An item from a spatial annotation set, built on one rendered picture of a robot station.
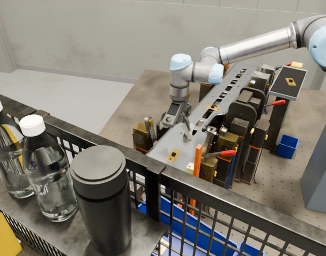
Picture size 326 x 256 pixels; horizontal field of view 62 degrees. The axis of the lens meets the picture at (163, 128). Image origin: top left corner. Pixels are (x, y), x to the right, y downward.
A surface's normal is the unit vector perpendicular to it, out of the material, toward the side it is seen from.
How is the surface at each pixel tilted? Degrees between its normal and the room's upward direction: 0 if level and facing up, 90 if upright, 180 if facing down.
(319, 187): 90
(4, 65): 90
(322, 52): 84
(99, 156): 0
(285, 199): 0
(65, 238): 0
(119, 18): 90
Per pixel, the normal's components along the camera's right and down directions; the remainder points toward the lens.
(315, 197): -0.25, 0.58
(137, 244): 0.00, -0.79
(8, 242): 0.86, 0.31
